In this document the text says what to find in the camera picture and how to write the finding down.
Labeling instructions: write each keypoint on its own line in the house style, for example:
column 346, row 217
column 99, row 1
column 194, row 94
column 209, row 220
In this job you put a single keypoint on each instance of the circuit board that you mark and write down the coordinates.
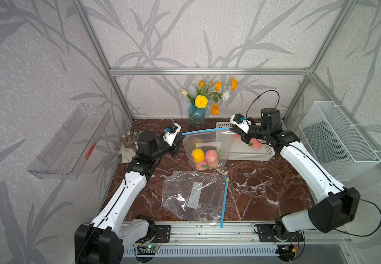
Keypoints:
column 286, row 250
column 146, row 250

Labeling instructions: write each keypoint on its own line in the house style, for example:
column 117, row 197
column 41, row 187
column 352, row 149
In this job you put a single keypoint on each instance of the white perforated plastic basket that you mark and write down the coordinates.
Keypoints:
column 243, row 152

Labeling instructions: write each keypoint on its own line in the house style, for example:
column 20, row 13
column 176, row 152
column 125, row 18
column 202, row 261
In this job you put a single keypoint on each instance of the white wire mesh basket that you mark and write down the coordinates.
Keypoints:
column 336, row 142

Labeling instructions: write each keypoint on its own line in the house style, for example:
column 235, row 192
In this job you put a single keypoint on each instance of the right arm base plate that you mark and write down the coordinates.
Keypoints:
column 266, row 232

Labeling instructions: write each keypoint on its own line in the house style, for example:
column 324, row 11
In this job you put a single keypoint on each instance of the right circuit board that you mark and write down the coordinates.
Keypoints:
column 286, row 250

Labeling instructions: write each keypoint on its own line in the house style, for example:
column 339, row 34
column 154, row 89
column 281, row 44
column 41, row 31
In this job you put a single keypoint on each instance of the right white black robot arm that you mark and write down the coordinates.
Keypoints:
column 335, row 205

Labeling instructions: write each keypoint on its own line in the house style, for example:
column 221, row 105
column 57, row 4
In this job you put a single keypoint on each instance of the pink peach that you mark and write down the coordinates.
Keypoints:
column 212, row 158
column 255, row 144

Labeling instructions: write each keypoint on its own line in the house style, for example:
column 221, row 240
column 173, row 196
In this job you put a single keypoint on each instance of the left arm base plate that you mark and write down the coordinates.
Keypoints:
column 156, row 234

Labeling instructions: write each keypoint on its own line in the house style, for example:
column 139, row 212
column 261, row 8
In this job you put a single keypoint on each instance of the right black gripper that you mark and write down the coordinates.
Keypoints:
column 244, row 136

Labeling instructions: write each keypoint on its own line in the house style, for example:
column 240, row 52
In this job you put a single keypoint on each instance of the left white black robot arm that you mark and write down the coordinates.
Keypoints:
column 105, row 239

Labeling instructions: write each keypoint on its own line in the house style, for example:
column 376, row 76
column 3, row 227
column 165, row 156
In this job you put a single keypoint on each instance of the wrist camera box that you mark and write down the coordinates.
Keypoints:
column 240, row 125
column 171, row 132

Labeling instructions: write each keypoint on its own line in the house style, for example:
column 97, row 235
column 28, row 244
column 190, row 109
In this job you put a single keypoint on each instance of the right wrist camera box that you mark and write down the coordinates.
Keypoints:
column 240, row 125

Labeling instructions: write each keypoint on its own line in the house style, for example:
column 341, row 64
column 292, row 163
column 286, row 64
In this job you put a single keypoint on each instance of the brown wooden brush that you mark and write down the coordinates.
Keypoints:
column 129, row 140

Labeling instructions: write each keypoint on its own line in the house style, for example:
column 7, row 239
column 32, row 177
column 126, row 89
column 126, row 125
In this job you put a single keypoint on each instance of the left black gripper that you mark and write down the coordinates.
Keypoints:
column 174, row 146

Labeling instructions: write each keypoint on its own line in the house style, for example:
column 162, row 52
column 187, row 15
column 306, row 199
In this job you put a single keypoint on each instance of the orange yellow flower bouquet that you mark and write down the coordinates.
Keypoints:
column 212, row 94

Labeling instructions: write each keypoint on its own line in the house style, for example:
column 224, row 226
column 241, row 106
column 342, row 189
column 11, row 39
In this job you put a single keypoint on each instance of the left circuit board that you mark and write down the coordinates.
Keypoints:
column 146, row 250

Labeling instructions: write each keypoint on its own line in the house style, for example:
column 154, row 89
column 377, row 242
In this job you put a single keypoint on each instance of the clear zip-top bag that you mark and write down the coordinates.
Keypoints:
column 196, row 196
column 209, row 139

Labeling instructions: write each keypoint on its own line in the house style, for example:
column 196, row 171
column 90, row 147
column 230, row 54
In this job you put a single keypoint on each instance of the aluminium frame rail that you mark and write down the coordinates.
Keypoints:
column 238, row 233

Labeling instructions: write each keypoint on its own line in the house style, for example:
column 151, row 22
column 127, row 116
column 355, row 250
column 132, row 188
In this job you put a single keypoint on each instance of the yellow peach with leaf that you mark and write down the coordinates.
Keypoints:
column 198, row 155

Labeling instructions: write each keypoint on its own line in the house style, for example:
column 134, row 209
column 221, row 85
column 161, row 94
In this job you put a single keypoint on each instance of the blue glass vase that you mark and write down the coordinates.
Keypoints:
column 197, row 116

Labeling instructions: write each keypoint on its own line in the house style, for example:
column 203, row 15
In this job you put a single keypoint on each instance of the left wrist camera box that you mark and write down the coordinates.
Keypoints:
column 171, row 132

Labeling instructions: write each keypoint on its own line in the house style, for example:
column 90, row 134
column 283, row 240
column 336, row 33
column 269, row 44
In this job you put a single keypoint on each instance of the clear plastic wall tray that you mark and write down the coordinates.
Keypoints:
column 67, row 153

